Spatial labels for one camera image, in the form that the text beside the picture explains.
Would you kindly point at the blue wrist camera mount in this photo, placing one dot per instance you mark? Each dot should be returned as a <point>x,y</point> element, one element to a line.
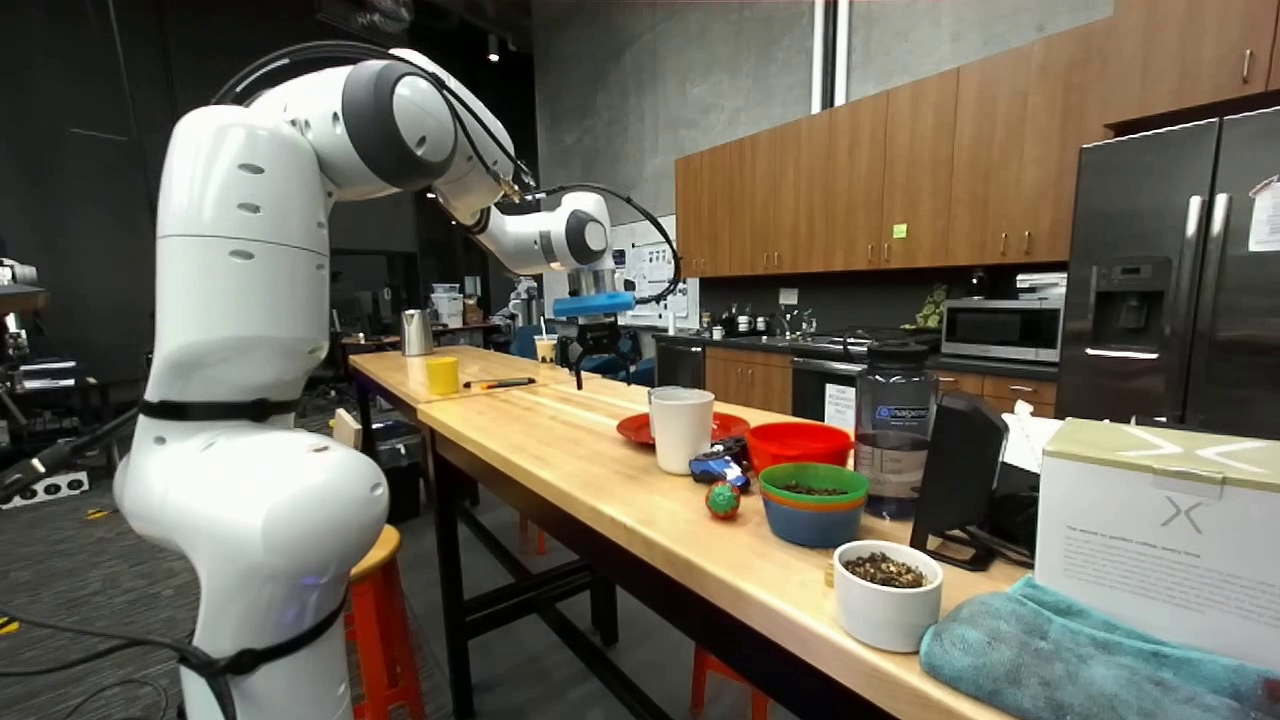
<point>593,304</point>

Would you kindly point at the green potted plant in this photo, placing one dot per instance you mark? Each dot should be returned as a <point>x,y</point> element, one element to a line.
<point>928,308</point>

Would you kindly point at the tall white cup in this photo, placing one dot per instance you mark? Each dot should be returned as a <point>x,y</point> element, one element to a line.
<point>681,430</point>

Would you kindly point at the green bowl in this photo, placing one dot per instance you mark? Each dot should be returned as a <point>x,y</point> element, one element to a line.
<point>815,480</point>

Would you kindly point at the green sticky note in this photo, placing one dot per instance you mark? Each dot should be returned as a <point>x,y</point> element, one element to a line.
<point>903,228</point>

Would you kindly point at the red and green toy ball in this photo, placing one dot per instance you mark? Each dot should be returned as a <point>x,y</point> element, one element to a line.
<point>723,503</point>

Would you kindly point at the black metal table frame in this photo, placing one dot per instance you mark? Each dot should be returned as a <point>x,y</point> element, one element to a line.
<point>363,401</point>
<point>532,586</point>

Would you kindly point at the orange metal stool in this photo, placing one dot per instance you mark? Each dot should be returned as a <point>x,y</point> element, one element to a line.
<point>725,685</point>

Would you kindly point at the dark blue toy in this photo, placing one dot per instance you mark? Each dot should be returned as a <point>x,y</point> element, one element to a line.
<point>718,466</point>

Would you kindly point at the black steel refrigerator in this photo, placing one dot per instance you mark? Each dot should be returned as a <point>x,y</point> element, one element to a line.
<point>1173,282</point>

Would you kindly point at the white paper on dishwasher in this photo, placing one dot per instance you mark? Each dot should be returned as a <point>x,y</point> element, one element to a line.
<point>841,405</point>

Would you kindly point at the white power strip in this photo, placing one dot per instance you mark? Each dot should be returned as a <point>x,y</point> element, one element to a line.
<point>47,489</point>

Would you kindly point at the silver microwave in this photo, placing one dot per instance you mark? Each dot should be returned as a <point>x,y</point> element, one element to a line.
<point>1002,328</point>

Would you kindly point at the clear bottle with black lid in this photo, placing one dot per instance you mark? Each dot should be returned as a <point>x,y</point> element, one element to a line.
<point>895,425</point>

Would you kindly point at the teal cloth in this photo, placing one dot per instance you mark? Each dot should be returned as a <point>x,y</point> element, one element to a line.
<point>1066,665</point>

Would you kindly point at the white cardboard box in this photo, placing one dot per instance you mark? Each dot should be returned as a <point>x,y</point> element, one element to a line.
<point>1163,544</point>

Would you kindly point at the wooden base cabinet with drawers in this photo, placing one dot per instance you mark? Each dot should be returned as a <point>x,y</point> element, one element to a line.
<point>1026,391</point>

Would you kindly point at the white wall outlet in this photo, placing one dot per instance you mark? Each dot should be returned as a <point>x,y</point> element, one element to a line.
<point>790,298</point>

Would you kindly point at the small wooden double-door cabinet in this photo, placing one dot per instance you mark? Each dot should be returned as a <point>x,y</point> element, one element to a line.
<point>1187,45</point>

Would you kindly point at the red bowl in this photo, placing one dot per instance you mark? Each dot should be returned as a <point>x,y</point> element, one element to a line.
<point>803,446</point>

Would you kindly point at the white bowl with filling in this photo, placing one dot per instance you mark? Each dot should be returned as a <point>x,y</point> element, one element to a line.
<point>884,604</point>

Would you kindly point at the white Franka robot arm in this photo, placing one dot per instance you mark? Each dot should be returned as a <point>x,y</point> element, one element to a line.
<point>242,294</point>

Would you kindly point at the orange stool with wooden seat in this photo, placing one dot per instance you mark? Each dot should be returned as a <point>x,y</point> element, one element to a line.
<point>384,626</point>

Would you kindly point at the yellow mug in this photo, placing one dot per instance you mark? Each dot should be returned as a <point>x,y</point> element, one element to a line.
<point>442,378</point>

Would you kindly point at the blue bowl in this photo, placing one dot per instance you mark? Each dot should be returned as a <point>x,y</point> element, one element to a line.
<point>815,527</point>

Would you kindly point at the red plate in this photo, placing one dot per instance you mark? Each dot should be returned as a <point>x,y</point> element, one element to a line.
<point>633,430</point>

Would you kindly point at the white paper on refrigerator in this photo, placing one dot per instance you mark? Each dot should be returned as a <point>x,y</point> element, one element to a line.
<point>1264,212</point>

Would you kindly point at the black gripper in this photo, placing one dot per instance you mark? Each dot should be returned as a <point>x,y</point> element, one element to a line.
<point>588,336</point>

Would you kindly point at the long wooden wall cabinet row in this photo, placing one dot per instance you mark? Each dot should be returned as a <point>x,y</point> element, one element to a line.
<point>867,183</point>

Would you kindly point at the black dishwasher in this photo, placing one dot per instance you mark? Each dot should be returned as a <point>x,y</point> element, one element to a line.
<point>810,386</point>

